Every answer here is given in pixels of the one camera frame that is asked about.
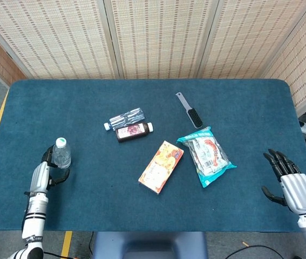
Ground black floor cable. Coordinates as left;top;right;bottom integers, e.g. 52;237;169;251
224;244;285;259

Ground transparent water bottle green-white cap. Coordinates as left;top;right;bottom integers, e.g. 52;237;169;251
52;137;72;169

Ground dark brown drink bottle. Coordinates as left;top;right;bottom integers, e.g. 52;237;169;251
115;121;154;144

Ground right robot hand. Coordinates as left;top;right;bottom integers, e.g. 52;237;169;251
261;148;306;215

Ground orange biscuit box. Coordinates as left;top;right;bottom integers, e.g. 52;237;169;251
138;140;185;194

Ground clear crumpled bottle white cap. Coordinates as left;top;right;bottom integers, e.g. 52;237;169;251
104;107;146;132

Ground beige woven screen panel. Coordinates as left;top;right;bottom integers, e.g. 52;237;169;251
0;0;121;80
262;0;306;117
197;0;306;80
104;0;221;80

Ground grey brush black bristles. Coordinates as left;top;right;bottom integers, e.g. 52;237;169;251
175;92;204;130

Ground teal table cloth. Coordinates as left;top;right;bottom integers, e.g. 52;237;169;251
0;78;306;233

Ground teal snack bag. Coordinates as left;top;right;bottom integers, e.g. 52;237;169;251
176;126;237;188

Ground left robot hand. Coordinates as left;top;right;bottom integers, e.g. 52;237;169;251
29;144;70;194

